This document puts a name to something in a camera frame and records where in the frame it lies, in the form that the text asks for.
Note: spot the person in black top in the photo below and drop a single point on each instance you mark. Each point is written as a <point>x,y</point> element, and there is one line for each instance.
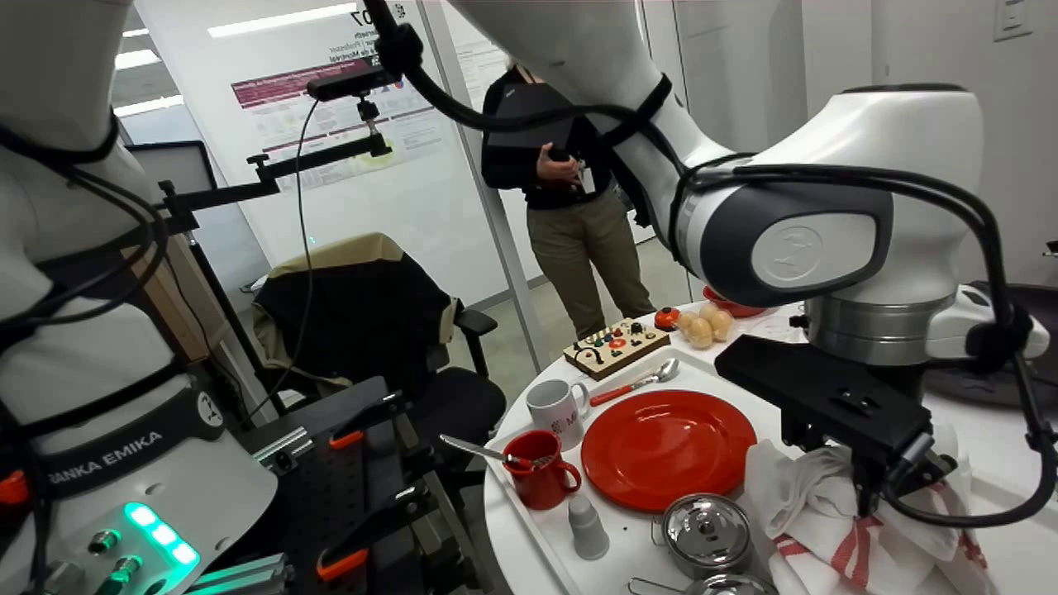
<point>577,221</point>

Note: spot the bread rolls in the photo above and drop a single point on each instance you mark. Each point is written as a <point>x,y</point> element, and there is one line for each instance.
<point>707,328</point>

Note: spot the black office chair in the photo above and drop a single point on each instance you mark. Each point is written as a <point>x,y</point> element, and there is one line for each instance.
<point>368,310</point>

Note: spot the metal knife in mug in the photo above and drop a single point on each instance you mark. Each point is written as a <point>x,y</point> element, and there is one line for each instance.
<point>478,450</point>

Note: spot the white towel with red stripes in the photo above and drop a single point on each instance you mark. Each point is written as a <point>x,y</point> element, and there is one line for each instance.
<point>821,543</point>

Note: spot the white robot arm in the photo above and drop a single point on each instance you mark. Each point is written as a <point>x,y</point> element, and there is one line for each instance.
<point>850,214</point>

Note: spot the small steel pot with handle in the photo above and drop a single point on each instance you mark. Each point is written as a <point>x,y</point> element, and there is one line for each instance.
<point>721,583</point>

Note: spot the white mug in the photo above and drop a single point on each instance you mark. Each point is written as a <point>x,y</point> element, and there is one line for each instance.
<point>557,406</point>

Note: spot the red mug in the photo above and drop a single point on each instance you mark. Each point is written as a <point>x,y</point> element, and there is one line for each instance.
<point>538,472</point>

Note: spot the small steel lidded pot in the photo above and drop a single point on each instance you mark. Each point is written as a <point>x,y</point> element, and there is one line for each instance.
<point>707,534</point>

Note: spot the robot control base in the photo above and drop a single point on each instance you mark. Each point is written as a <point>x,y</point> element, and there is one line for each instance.
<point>119,497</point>

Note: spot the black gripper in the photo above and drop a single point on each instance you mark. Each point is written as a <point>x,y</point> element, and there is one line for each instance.
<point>826,397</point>

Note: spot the red plate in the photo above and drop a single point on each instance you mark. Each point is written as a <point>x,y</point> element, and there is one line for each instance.
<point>667,443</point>

